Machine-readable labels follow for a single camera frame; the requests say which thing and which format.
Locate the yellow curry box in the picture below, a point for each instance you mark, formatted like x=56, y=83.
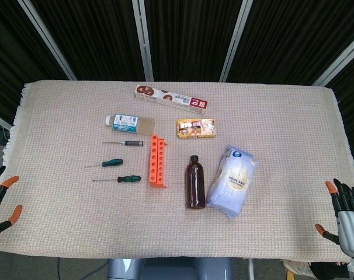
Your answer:
x=194, y=128

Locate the long white red box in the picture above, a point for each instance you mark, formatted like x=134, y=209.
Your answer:
x=171, y=97

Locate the brown plastic bottle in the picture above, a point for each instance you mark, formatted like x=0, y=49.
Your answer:
x=195, y=186

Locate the beige waffle tablecloth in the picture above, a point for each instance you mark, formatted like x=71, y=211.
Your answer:
x=77, y=218

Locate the plastic bottle blue label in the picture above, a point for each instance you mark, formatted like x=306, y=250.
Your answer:
x=124, y=124

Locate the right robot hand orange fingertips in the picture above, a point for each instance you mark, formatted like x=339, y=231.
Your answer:
x=350, y=227

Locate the orange screwdriver rack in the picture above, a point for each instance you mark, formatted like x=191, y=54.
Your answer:
x=157, y=184

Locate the patterned beige sneaker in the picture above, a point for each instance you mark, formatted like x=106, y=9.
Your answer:
x=296, y=268

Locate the black metal precision screwdriver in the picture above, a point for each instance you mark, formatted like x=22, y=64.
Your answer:
x=133, y=143

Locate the grey robot torso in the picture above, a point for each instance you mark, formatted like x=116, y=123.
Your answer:
x=165, y=269

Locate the pale blue paper bag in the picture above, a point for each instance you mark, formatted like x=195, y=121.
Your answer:
x=232, y=183

